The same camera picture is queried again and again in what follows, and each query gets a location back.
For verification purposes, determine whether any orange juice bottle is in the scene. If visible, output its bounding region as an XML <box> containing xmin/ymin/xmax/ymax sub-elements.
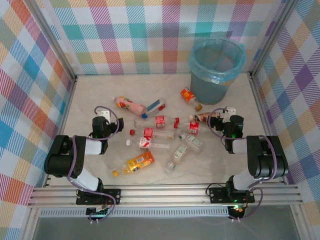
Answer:
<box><xmin>111</xmin><ymin>150</ymin><xmax>156</xmax><ymax>178</ymax></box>

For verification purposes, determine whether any grey mesh waste bin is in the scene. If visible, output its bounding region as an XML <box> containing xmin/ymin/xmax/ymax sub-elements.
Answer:
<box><xmin>189</xmin><ymin>37</ymin><xmax>247</xmax><ymax>106</ymax></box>

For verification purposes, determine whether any clear bottle with green label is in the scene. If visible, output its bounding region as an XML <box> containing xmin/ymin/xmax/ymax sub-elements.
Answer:
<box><xmin>163</xmin><ymin>143</ymin><xmax>189</xmax><ymax>175</ymax></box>
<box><xmin>177</xmin><ymin>133</ymin><xmax>205</xmax><ymax>153</ymax></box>

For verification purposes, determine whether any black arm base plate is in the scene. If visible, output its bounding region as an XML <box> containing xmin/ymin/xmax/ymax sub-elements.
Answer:
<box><xmin>75</xmin><ymin>188</ymin><xmax>122</xmax><ymax>206</ymax></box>
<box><xmin>208</xmin><ymin>186</ymin><xmax>256</xmax><ymax>205</ymax></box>

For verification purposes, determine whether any aluminium frame side rail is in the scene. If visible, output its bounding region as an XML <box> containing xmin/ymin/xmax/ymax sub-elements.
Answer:
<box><xmin>247</xmin><ymin>72</ymin><xmax>291</xmax><ymax>186</ymax></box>
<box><xmin>42</xmin><ymin>74</ymin><xmax>78</xmax><ymax>188</ymax></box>

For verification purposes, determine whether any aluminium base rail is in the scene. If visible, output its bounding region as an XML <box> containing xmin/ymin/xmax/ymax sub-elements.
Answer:
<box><xmin>26</xmin><ymin>184</ymin><xmax>305</xmax><ymax>209</ymax></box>

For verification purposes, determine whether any blue plastic bin liner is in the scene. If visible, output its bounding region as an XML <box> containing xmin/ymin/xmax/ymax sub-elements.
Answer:
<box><xmin>188</xmin><ymin>37</ymin><xmax>247</xmax><ymax>86</ymax></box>

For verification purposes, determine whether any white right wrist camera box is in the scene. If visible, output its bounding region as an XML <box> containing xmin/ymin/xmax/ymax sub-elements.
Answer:
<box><xmin>223</xmin><ymin>106</ymin><xmax>236</xmax><ymax>118</ymax></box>

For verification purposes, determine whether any small controller circuit board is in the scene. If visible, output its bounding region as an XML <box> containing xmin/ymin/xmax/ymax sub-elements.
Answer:
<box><xmin>228</xmin><ymin>204</ymin><xmax>245</xmax><ymax>216</ymax></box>
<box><xmin>85</xmin><ymin>206</ymin><xmax>111</xmax><ymax>218</ymax></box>

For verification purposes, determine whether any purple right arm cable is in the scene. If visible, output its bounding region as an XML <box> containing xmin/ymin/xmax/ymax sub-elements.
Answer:
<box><xmin>206</xmin><ymin>107</ymin><xmax>278</xmax><ymax>221</ymax></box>

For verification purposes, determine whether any clear bottle with blue label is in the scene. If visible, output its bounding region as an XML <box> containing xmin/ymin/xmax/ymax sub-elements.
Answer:
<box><xmin>141</xmin><ymin>97</ymin><xmax>168</xmax><ymax>119</ymax></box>

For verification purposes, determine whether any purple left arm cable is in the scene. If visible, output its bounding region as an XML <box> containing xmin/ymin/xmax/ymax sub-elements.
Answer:
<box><xmin>66</xmin><ymin>105</ymin><xmax>120</xmax><ymax>223</ymax></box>

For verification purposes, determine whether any brown coffee bottle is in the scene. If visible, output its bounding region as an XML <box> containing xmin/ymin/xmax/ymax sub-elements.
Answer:
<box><xmin>189</xmin><ymin>111</ymin><xmax>222</xmax><ymax>123</ymax></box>

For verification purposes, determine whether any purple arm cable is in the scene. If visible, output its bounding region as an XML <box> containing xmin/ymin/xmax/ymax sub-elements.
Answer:
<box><xmin>66</xmin><ymin>105</ymin><xmax>120</xmax><ymax>223</ymax></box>
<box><xmin>206</xmin><ymin>107</ymin><xmax>278</xmax><ymax>221</ymax></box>

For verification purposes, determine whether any white-capped bottle red-white label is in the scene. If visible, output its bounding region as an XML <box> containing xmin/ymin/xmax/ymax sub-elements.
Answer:
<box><xmin>125</xmin><ymin>136</ymin><xmax>172</xmax><ymax>151</ymax></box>

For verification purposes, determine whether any small orange label bottle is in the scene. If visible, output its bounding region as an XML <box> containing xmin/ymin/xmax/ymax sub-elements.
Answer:
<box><xmin>180</xmin><ymin>87</ymin><xmax>203</xmax><ymax>112</ymax></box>

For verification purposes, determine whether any pink strawberry drink bottle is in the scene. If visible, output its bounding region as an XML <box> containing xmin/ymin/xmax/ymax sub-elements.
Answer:
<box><xmin>111</xmin><ymin>96</ymin><xmax>148</xmax><ymax>116</ymax></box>

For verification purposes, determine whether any aluminium frame post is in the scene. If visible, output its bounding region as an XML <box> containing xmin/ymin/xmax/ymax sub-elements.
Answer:
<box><xmin>247</xmin><ymin>0</ymin><xmax>300</xmax><ymax>78</ymax></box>
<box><xmin>23</xmin><ymin>0</ymin><xmax>77</xmax><ymax>82</ymax></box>

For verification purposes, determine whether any slotted grey cable duct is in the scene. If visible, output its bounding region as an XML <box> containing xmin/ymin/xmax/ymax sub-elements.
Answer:
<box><xmin>38</xmin><ymin>208</ymin><xmax>232</xmax><ymax>219</ymax></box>

